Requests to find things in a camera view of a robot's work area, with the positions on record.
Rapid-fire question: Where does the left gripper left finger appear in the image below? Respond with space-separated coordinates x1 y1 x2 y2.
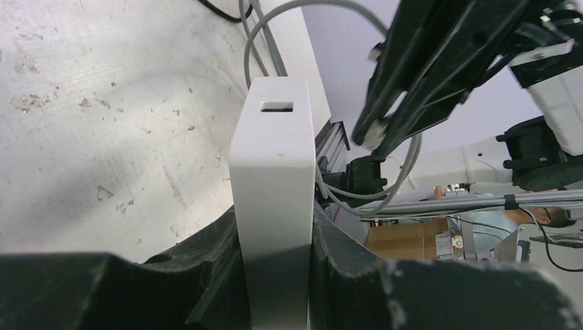
1 209 252 329

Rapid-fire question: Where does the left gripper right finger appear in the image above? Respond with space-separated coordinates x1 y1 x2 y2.
309 205 582 329

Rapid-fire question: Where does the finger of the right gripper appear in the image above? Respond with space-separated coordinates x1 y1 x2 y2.
371 1 558 159
351 1 483 147

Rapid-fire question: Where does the grey ethernet cable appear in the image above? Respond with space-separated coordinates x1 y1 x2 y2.
236 0 424 219

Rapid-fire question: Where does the grey network switch box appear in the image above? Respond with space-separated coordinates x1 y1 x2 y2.
229 77 316 329

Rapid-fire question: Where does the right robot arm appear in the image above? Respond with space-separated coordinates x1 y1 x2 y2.
351 1 582 192

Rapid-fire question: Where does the brown cardboard box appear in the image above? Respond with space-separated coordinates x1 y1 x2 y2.
365 218 454 261

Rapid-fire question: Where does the person in light shirt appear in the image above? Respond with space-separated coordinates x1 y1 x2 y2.
447 207 575 250

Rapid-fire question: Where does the grey metal bar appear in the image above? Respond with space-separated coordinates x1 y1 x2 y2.
372 189 582 217

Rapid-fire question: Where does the aluminium right side rail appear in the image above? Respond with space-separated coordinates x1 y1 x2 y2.
315 121 351 174

